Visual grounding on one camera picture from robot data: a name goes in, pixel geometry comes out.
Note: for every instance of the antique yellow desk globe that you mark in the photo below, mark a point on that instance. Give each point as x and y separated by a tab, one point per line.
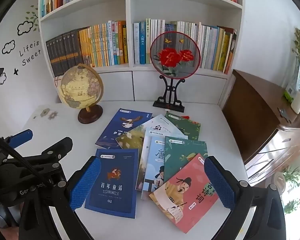
82	88

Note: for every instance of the black carved fan stand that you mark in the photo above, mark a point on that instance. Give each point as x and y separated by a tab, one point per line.
169	100

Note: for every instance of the white rabbit hill book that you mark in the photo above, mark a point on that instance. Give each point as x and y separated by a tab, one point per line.
160	126

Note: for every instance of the dark blue fairy tale book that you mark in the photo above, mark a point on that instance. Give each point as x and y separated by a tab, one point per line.
114	192

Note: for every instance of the white cup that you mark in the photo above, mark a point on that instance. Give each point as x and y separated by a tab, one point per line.
295	105

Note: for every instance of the dark green insect book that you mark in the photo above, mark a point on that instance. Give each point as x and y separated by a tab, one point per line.
186	126

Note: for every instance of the black book set row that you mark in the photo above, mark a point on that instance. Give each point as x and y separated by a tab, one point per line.
64	52

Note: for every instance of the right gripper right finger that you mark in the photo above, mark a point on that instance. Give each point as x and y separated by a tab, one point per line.
223	181

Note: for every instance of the right shelf book row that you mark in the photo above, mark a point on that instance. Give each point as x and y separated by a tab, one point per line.
216	43

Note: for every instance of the blue eagle cover book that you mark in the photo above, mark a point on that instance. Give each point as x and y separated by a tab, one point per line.
122	122

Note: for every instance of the olive flower cover book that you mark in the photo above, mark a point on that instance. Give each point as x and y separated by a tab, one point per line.
132	139

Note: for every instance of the brown wooden cabinet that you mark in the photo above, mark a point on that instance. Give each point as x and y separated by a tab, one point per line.
265	128

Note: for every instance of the white bookshelf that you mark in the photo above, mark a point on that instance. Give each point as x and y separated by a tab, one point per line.
140	82

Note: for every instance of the light blue Tang poetry book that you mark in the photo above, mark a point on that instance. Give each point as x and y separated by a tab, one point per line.
154	173

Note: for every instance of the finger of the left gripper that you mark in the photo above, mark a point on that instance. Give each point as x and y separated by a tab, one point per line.
20	138
59	150

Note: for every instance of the teal green leaf book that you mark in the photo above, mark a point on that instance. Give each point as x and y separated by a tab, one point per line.
179	152

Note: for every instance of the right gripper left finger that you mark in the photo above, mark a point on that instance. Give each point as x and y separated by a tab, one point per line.
82	181

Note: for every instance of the orange yellow book row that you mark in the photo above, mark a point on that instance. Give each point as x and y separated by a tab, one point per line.
104	45

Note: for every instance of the red peony embroidered fan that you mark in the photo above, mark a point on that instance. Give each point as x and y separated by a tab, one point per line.
175	55

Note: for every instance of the pink poetry book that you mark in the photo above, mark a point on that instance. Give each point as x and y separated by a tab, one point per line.
187	196

